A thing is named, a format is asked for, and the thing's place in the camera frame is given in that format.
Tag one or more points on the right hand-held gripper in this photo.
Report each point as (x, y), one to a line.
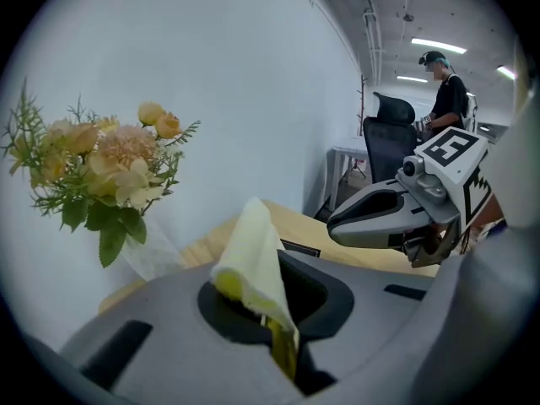
(451, 171)

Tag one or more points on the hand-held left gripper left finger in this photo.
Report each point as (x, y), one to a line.
(169, 310)

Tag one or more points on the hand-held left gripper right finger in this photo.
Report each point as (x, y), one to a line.
(379, 331)

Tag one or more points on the yellow cloth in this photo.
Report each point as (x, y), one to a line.
(257, 260)

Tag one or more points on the white vase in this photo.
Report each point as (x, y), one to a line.
(156, 255)

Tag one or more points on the black office chair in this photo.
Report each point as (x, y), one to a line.
(388, 150)

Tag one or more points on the white side table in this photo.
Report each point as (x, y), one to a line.
(341, 154)

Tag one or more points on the wooden coat rack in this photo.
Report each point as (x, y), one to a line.
(362, 99)

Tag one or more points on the ceiling light bar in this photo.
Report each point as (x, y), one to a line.
(506, 72)
(439, 45)
(412, 79)

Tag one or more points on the yellow flower bouquet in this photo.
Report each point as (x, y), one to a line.
(109, 163)

